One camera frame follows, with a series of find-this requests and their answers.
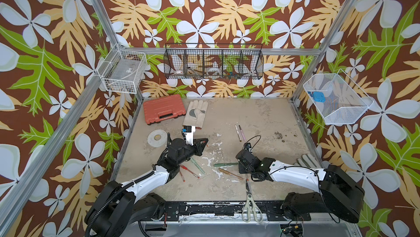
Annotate white tape roll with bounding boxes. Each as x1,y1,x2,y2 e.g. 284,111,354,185
147,129,167,148

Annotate blue object in basket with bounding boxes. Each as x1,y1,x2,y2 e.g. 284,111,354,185
311,91,326,103

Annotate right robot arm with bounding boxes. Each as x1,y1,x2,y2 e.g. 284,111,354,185
236,147,365,223

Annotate white wire basket left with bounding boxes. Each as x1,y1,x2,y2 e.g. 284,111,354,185
98,45,148,94

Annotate white mesh basket right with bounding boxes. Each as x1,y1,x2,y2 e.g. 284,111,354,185
303,70,374,125

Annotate brown white marker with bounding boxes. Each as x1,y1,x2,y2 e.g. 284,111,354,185
234,124,242,142

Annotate brown orange pen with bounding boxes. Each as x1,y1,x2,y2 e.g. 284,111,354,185
218,168,244,180

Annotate beige work glove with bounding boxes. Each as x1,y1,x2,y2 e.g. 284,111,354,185
183,100,208,129

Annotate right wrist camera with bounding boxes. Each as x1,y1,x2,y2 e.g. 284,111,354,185
243,143,252,152

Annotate white-handled scissors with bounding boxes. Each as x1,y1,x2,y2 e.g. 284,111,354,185
241,179,263,223

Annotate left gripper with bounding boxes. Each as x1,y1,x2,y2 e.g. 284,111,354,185
175,136,207,167

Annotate red plastic tool case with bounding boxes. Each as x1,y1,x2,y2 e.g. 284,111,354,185
143,94,187,125

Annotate pink pen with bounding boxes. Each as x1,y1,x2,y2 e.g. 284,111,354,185
238,125,247,141

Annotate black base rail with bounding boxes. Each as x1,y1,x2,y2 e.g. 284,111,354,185
131,200,292,222

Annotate light green pen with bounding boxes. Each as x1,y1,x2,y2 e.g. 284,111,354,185
190,157,206,175

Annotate black wire basket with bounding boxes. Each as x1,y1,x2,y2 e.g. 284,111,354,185
163,43,264,80

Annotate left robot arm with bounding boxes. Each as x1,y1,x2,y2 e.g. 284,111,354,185
85,137,208,237

